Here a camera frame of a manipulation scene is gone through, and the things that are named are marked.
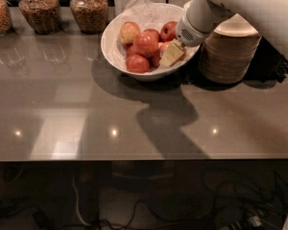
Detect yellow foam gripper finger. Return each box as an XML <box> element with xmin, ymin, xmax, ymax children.
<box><xmin>159</xmin><ymin>39</ymin><xmax>185</xmax><ymax>67</ymax></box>

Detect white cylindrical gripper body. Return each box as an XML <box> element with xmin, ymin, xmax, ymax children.
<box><xmin>176</xmin><ymin>0</ymin><xmax>234</xmax><ymax>47</ymax></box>

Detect red yellow apple with sticker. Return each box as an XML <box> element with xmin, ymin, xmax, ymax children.
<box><xmin>159</xmin><ymin>41</ymin><xmax>170</xmax><ymax>56</ymax></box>

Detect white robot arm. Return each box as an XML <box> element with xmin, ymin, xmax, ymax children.
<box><xmin>161</xmin><ymin>0</ymin><xmax>288</xmax><ymax>66</ymax></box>

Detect red apple back right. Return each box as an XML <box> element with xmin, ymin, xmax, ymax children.
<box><xmin>159</xmin><ymin>21</ymin><xmax>177</xmax><ymax>42</ymax></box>

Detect red apple centre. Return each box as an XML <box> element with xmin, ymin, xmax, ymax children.
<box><xmin>133</xmin><ymin>32</ymin><xmax>158</xmax><ymax>58</ymax></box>

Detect red apple front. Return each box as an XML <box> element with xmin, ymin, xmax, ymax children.
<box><xmin>126</xmin><ymin>54</ymin><xmax>150</xmax><ymax>74</ymax></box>

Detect large white ceramic bowl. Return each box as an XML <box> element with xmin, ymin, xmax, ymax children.
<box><xmin>100</xmin><ymin>2</ymin><xmax>201</xmax><ymax>82</ymax></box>

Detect pale red apple back left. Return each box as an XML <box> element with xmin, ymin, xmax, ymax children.
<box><xmin>119</xmin><ymin>22</ymin><xmax>140</xmax><ymax>45</ymax></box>

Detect stack of brown paper plates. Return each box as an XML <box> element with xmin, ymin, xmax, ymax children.
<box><xmin>199</xmin><ymin>31</ymin><xmax>261</xmax><ymax>84</ymax></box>

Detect glass jar of granola right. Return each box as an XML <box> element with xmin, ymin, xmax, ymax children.
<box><xmin>69</xmin><ymin>0</ymin><xmax>108</xmax><ymax>34</ymax></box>

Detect glass jar of granola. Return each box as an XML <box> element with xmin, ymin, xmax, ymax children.
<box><xmin>69</xmin><ymin>0</ymin><xmax>108</xmax><ymax>34</ymax></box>
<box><xmin>18</xmin><ymin>0</ymin><xmax>61</xmax><ymax>35</ymax></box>

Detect glass jar of granola middle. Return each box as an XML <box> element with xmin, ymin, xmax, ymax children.
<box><xmin>18</xmin><ymin>0</ymin><xmax>61</xmax><ymax>35</ymax></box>

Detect black cables on floor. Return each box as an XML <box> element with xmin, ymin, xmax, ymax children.
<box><xmin>54</xmin><ymin>166</ymin><xmax>288</xmax><ymax>230</ymax></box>

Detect white cable on floor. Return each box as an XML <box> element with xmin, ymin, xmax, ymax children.
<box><xmin>71</xmin><ymin>175</ymin><xmax>92</xmax><ymax>227</ymax></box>

